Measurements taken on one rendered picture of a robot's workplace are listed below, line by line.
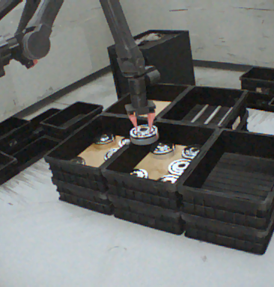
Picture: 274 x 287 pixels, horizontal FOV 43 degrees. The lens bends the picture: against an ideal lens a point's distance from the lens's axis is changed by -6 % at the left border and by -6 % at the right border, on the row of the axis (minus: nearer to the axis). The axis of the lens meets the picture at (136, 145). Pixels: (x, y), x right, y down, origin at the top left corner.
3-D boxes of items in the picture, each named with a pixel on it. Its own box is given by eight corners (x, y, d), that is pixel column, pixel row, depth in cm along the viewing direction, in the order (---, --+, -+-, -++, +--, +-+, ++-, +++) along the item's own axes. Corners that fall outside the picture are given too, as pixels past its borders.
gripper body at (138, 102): (125, 109, 135) (122, 90, 131) (152, 104, 136) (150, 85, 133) (128, 116, 129) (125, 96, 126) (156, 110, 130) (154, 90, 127)
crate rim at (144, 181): (175, 193, 114) (174, 187, 113) (99, 176, 130) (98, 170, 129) (221, 132, 142) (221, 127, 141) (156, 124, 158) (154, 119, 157)
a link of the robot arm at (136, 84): (124, 76, 126) (136, 78, 123) (137, 71, 131) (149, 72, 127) (126, 95, 130) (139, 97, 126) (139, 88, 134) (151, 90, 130)
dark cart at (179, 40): (164, 149, 320) (147, 48, 276) (126, 139, 347) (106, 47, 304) (200, 119, 357) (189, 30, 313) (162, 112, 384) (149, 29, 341)
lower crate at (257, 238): (263, 259, 108) (266, 233, 102) (182, 239, 124) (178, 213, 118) (291, 187, 136) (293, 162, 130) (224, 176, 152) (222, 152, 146)
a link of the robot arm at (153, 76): (117, 61, 127) (135, 60, 121) (138, 53, 134) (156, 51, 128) (126, 93, 131) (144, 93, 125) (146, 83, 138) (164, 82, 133)
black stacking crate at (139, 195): (178, 215, 119) (174, 187, 114) (106, 196, 135) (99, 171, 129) (221, 154, 147) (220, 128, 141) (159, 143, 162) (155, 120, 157)
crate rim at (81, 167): (99, 176, 130) (98, 170, 129) (43, 161, 146) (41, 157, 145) (155, 124, 158) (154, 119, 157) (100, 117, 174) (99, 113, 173)
